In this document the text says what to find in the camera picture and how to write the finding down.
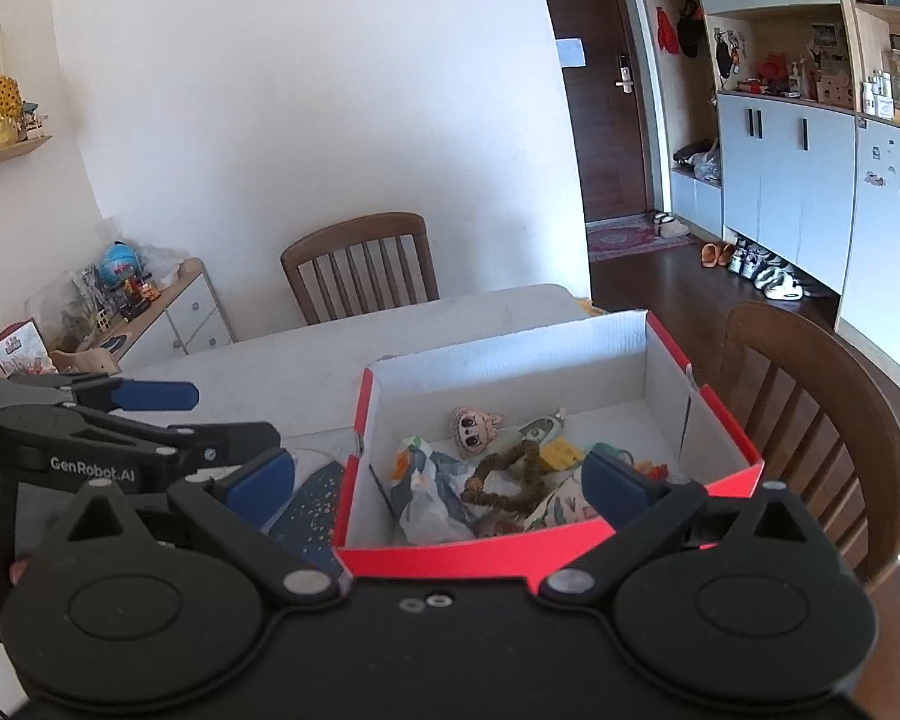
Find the white hall cabinet unit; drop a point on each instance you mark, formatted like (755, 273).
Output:
(780, 165)

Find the green white correction tape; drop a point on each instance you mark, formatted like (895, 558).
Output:
(540, 429)

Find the cartoon face toy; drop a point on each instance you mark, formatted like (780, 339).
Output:
(476, 431)

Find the blue globe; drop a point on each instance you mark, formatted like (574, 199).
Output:
(118, 262)

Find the red printed box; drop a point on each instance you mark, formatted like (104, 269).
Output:
(21, 349)

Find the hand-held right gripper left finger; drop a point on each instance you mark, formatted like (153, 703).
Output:
(262, 480)

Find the small red charm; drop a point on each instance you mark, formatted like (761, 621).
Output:
(649, 469)

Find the row of white sneakers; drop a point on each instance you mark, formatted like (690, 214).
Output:
(765, 270)

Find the brown wooden chair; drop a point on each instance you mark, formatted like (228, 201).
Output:
(360, 229)
(855, 420)

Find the yellow flower decoration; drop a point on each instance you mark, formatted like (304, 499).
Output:
(0, 112)

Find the red cardboard shoebox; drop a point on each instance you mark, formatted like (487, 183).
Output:
(510, 360)

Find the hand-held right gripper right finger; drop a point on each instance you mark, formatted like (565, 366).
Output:
(615, 484)

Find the grey plastic bag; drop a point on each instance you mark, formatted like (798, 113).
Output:
(706, 166)

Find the person's left hand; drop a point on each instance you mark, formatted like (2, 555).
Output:
(22, 570)

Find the silver door lock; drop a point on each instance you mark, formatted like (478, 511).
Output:
(626, 73)

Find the pair of orange sandals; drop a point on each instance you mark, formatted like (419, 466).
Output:
(716, 255)

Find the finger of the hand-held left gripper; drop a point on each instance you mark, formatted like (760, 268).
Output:
(157, 395)
(232, 439)

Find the black hanging bag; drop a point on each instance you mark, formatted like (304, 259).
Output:
(692, 30)

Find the grey plastic packet orange top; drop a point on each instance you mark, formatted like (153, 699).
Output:
(427, 502)

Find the red hanging bag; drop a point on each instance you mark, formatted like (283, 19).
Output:
(667, 30)

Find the white sideboard with wooden top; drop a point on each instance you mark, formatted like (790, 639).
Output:
(187, 315)

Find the white paper note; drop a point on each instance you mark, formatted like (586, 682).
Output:
(571, 52)

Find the light wooden stand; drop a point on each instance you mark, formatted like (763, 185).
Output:
(86, 362)

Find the wooden wall shelf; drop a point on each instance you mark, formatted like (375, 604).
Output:
(11, 152)

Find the white sticker-covered cabinet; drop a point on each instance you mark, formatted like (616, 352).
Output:
(892, 240)

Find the orange toy truck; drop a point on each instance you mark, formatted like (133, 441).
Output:
(139, 296)

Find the dark brown door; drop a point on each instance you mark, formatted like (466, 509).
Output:
(592, 127)

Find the small yellow box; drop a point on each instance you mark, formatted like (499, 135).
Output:
(559, 456)

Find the patterned door rug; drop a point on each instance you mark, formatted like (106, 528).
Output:
(622, 240)

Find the white sachet with green tassel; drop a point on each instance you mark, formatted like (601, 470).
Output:
(562, 506)

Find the blue patterned placemat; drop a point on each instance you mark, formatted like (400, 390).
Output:
(315, 510)

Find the pair of white slippers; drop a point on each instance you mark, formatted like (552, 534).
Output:
(670, 226)

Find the clear plastic bag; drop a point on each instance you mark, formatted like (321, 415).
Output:
(161, 267)

